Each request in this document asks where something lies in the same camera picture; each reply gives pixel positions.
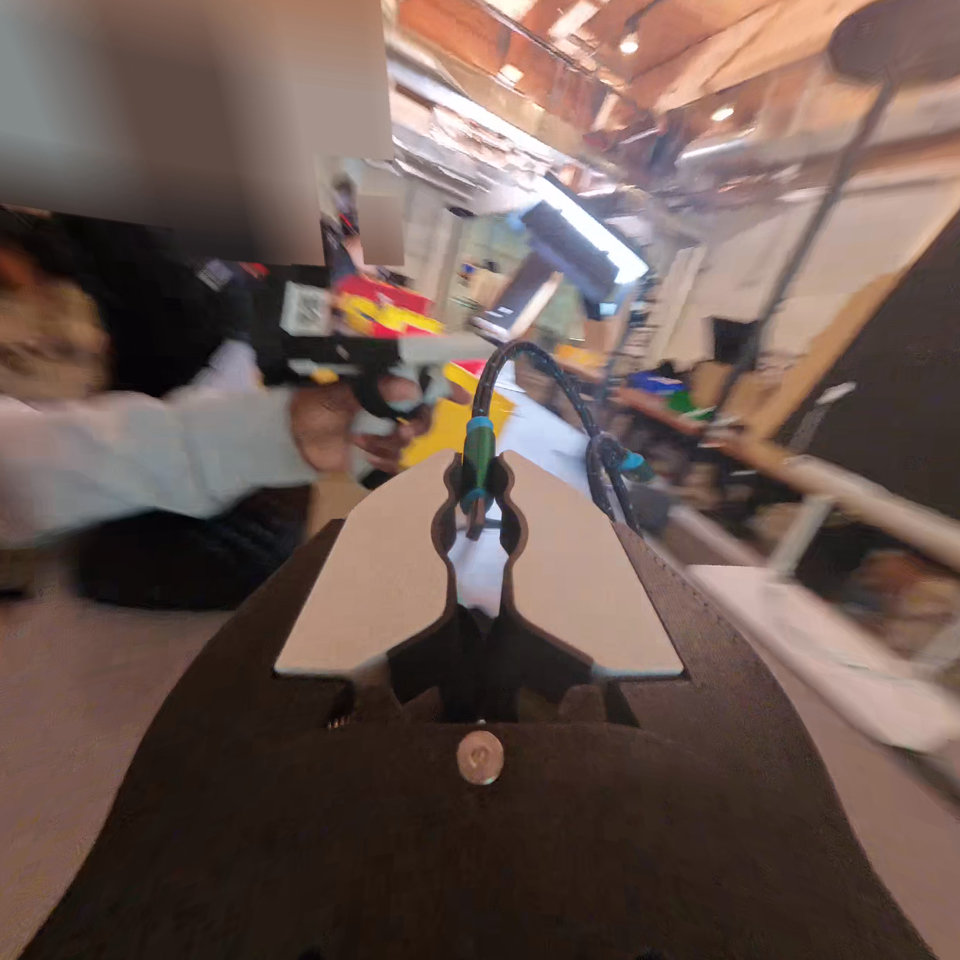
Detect black round-top light stand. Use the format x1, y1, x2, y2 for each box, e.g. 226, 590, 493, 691
712, 0, 960, 429

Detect black panel with wooden edge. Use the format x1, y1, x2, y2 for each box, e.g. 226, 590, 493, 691
472, 251, 564, 339
750, 217, 960, 526

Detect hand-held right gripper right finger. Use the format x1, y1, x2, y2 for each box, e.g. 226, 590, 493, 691
495, 450, 685, 676

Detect overhead desk lamp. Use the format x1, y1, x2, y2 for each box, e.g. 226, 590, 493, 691
521, 176, 650, 320

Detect red plastic bin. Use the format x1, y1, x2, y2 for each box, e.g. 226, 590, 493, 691
337, 276, 436, 316

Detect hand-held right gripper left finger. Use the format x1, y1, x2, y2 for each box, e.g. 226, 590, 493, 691
273, 450, 460, 676

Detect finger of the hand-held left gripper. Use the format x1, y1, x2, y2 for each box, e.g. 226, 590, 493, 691
397, 333, 492, 365

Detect wooden office desk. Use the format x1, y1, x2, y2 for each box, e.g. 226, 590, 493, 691
615, 382, 796, 466

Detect person's left forearm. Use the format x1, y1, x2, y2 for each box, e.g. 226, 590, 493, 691
0, 341, 316, 545

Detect yellow plastic bin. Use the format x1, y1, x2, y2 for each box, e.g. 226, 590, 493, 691
401, 361, 519, 470
345, 300, 447, 339

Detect black braided hdmi cable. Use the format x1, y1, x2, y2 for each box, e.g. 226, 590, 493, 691
459, 341, 655, 541

